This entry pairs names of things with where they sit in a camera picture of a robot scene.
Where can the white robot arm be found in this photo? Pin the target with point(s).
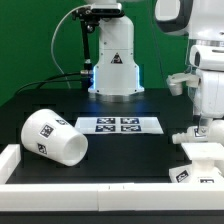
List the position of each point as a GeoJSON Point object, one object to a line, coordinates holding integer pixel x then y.
{"type": "Point", "coordinates": [202, 21]}

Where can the white lamp bulb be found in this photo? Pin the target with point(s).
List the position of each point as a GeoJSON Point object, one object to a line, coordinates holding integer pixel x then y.
{"type": "Point", "coordinates": [213, 133]}

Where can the white fence rail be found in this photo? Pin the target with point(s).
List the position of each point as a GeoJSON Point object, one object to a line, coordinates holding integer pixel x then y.
{"type": "Point", "coordinates": [111, 197]}
{"type": "Point", "coordinates": [9, 159]}

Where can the white marker sheet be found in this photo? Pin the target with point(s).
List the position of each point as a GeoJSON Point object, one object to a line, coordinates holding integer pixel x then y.
{"type": "Point", "coordinates": [118, 125]}

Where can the white lamp base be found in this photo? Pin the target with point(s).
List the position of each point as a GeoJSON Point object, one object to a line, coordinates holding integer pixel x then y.
{"type": "Point", "coordinates": [202, 168]}

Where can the white left fence rail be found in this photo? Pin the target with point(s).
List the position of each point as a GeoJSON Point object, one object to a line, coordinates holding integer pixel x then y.
{"type": "Point", "coordinates": [9, 159]}

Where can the black camera on stand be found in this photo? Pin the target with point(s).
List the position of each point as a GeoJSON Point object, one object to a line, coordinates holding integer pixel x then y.
{"type": "Point", "coordinates": [90, 17]}

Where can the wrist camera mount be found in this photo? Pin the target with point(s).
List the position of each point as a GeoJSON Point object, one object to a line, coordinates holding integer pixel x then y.
{"type": "Point", "coordinates": [175, 82]}

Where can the white front fence rail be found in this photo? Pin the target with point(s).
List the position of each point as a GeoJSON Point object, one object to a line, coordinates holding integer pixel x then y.
{"type": "Point", "coordinates": [111, 197]}

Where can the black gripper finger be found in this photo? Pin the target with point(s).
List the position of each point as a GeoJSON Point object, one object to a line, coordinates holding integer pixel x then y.
{"type": "Point", "coordinates": [204, 124]}

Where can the white lamp shade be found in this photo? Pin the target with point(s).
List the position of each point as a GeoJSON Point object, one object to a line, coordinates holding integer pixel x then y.
{"type": "Point", "coordinates": [49, 135]}

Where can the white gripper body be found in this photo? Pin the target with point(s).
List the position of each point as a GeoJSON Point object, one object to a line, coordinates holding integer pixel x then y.
{"type": "Point", "coordinates": [208, 97]}

